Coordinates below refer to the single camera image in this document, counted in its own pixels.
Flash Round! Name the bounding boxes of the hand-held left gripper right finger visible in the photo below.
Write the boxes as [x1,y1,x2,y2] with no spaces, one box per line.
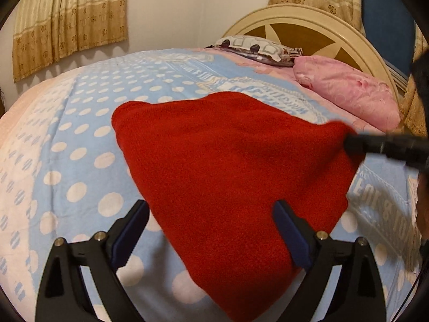
[272,199,387,322]

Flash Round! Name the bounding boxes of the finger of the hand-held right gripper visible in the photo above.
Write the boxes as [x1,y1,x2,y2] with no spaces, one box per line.
[343,132,386,158]

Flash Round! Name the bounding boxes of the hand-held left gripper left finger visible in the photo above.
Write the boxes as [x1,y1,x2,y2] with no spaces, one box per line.
[35,199,150,322]

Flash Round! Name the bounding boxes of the red fleece towel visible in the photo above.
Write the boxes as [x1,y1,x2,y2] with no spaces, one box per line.
[111,91,365,322]

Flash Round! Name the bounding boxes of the pink pillow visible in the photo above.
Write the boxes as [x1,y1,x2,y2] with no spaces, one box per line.
[293,55,403,132]

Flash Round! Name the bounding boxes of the polka dot bed blanket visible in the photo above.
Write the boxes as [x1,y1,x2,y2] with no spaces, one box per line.
[0,47,429,322]

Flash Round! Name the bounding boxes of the dark blue window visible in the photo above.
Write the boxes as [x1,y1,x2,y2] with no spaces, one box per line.
[359,0,417,82]

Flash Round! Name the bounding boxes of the cream wooden headboard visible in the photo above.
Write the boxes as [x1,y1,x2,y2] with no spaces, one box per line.
[221,3,409,105]

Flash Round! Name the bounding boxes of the patterned pillow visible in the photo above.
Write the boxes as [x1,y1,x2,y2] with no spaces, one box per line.
[205,35,304,68]

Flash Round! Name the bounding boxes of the black cable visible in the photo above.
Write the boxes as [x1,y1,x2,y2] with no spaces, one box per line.
[393,241,423,322]

